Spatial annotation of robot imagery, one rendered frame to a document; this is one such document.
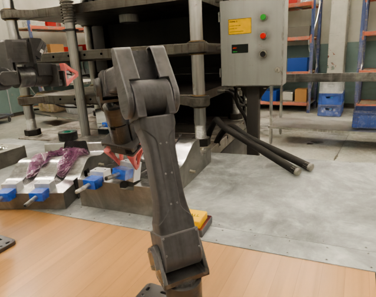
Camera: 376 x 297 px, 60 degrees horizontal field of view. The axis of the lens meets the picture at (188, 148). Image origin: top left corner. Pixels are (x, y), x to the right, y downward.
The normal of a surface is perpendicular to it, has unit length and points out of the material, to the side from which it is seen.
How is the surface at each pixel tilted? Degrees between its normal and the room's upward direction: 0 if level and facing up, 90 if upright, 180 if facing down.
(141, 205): 90
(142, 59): 78
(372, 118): 93
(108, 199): 90
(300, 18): 90
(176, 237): 72
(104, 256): 0
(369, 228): 0
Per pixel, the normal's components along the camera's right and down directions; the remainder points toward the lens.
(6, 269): -0.05, -0.96
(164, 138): 0.38, -0.08
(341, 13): -0.53, 0.26
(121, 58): 0.30, -0.40
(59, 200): -0.09, 0.29
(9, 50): 0.90, 0.07
